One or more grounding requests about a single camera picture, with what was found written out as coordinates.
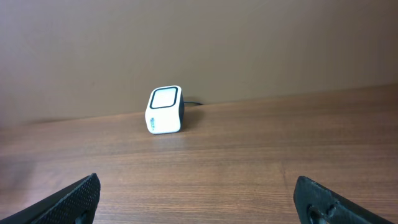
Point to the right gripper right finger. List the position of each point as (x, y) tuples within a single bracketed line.
[(317, 204)]

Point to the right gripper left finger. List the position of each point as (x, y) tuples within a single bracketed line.
[(76, 203)]

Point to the white barcode scanner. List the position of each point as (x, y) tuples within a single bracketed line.
[(165, 110)]

